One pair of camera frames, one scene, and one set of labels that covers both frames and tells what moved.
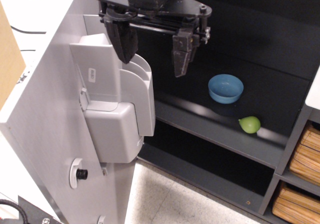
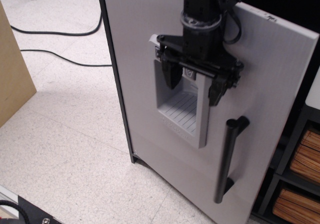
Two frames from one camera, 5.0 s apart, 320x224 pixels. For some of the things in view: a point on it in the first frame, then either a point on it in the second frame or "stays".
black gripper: x=160 y=8 to x=203 y=52
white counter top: x=313 y=99 stays
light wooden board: x=12 y=66 stays
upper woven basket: x=305 y=161 stays
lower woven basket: x=295 y=208 stays
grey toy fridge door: x=78 y=121 to x=178 y=134
